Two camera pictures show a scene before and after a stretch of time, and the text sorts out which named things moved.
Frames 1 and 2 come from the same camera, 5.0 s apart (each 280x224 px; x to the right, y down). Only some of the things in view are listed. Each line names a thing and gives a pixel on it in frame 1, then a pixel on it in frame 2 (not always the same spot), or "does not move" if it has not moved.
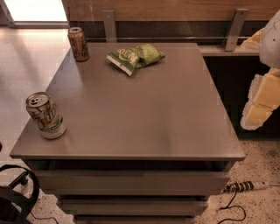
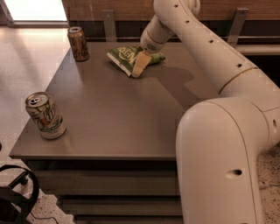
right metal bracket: (237, 24) does not move
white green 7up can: (46, 115) does not move
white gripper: (271, 44) -> (149, 45)
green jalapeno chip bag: (128, 59) does not move
